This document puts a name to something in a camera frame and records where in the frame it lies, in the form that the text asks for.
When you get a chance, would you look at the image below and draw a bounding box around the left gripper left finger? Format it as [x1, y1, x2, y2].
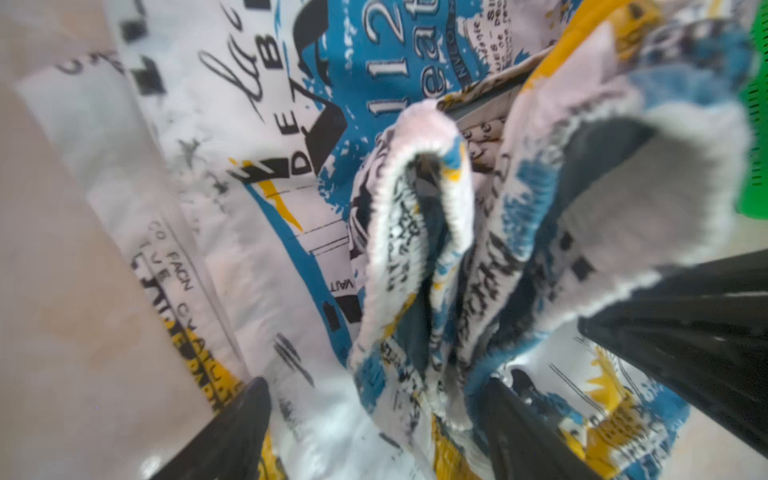
[153, 377, 272, 480]

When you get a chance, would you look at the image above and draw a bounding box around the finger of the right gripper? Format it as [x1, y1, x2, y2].
[578, 250, 767, 455]

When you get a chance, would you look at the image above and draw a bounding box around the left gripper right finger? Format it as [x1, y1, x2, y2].
[480, 378, 599, 480]

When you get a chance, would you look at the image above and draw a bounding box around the colourful printed white shirt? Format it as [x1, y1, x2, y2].
[16, 1, 758, 479]

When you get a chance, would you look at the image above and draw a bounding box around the green plastic basket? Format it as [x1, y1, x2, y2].
[737, 1, 767, 220]

